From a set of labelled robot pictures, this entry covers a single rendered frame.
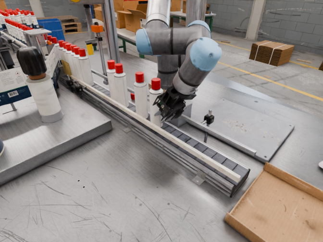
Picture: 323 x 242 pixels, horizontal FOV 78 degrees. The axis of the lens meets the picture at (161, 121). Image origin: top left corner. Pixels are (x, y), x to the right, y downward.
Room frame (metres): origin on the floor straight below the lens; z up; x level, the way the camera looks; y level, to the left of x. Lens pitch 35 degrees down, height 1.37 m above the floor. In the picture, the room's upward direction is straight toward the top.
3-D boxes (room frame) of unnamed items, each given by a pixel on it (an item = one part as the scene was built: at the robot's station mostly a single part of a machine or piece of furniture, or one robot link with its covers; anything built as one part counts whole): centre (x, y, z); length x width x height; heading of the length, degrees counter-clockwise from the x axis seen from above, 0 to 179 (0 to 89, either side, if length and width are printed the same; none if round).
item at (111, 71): (0.87, 0.22, 0.98); 0.05 x 0.05 x 0.20
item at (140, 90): (0.73, 0.08, 0.98); 0.05 x 0.05 x 0.20
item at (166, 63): (1.09, -0.04, 1.04); 0.13 x 0.12 x 0.14; 84
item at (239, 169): (0.98, 0.33, 0.86); 1.65 x 0.08 x 0.04; 45
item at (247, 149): (0.81, 0.10, 0.95); 1.07 x 0.01 x 0.01; 45
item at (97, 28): (1.06, 0.34, 1.05); 0.10 x 0.04 x 0.33; 135
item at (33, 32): (1.21, 0.70, 1.14); 0.14 x 0.11 x 0.01; 45
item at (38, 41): (1.22, 0.70, 1.01); 0.14 x 0.13 x 0.26; 45
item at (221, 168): (0.75, 0.16, 0.90); 1.07 x 0.01 x 0.02; 45
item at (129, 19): (3.24, 0.34, 0.96); 0.53 x 0.45 x 0.37; 125
